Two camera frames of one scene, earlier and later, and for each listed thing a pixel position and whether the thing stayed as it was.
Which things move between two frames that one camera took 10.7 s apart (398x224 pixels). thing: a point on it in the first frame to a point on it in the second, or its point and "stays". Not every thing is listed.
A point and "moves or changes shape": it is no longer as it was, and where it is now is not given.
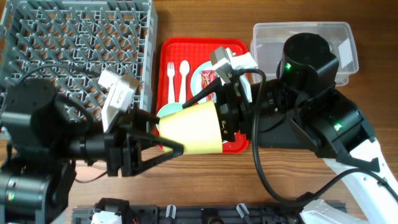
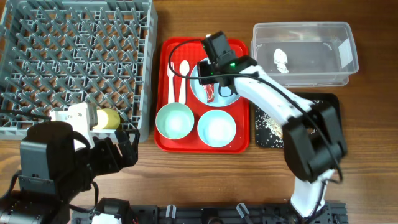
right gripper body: (242, 114) to (206, 69)
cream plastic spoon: (184, 68) stays
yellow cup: (198, 129) moves or changes shape
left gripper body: (117, 137) to (104, 159)
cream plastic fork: (170, 73) stays
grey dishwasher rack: (73, 43) stays
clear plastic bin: (269, 40) stays
